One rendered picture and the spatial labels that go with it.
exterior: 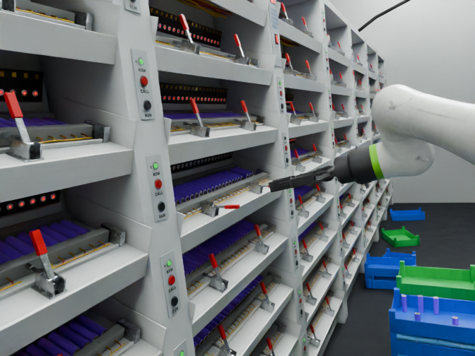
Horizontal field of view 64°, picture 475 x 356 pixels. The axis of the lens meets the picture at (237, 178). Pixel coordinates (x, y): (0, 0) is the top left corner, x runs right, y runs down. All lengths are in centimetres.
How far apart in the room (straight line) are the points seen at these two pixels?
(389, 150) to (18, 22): 78
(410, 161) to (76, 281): 75
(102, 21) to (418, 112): 61
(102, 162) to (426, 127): 59
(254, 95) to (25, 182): 91
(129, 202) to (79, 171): 14
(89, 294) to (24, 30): 38
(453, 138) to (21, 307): 72
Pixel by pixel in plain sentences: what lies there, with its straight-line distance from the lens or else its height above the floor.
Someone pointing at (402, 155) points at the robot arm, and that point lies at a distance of 97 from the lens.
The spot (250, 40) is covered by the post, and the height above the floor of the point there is 137.
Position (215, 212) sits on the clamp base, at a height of 90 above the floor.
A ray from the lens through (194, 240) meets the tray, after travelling 84.
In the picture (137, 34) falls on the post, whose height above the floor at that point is 127.
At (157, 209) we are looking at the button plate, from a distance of 72.
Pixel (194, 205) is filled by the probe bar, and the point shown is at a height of 92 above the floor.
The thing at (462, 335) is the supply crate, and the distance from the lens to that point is 152.
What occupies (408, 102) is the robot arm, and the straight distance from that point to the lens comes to 87.
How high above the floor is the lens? 109
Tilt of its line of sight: 7 degrees down
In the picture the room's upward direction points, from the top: 6 degrees counter-clockwise
